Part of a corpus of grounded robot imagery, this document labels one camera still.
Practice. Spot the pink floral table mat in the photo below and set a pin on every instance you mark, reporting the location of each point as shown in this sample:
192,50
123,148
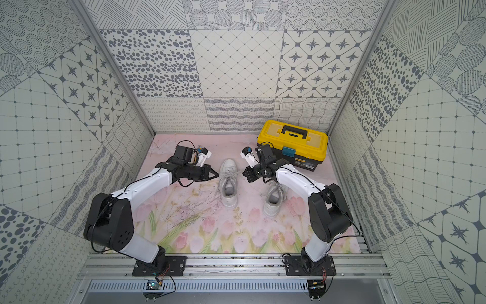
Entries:
194,219

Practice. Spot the white sneaker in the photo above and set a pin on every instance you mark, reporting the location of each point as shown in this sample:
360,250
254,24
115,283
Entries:
274,199
228,185

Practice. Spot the yellow black plastic toolbox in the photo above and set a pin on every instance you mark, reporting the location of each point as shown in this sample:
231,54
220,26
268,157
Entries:
303,147

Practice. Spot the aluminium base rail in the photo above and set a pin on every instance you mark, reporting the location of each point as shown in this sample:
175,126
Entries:
112,273

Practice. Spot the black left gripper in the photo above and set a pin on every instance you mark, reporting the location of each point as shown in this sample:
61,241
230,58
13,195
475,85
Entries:
202,173

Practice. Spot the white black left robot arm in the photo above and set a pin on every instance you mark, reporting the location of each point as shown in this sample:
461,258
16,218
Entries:
110,221

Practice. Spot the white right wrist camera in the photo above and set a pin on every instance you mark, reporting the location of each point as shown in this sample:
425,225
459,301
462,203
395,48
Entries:
247,155

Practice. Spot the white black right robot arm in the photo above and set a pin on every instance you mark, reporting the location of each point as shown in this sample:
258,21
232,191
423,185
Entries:
328,210

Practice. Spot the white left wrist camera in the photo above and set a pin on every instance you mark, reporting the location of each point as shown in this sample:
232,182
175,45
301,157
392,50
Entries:
202,155

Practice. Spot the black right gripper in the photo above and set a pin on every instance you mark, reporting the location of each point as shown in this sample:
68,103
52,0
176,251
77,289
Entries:
249,173

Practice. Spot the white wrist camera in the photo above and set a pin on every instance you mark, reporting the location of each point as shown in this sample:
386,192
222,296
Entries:
247,155
202,155

